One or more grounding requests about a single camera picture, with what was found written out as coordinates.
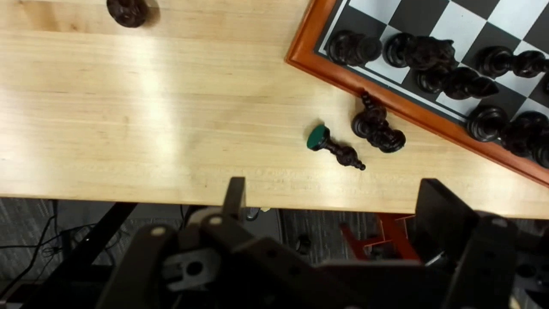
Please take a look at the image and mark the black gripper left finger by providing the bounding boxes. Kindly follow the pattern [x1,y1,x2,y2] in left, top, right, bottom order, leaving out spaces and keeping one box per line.
[221,177,245,227]

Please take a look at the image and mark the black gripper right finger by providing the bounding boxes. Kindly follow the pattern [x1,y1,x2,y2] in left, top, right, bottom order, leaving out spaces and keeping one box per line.
[412,179,480,263]

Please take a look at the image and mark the dark brown chess piece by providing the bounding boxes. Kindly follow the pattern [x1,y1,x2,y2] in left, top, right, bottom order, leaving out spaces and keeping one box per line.
[106,0,153,28]
[305,124,365,170]

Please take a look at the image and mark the dark fallen chess piece pair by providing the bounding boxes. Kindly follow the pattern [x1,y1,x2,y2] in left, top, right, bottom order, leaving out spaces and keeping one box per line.
[352,93,407,153]

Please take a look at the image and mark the dark chess pieces on board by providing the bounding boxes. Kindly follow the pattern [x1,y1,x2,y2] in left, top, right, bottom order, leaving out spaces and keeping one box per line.
[326,31,549,169]

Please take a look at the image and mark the dark brown standing chess piece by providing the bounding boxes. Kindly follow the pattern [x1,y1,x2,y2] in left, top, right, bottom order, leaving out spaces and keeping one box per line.
[106,0,153,28]

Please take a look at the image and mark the wooden framed chessboard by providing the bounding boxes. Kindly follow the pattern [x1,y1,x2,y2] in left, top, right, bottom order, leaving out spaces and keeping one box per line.
[287,0,549,186]

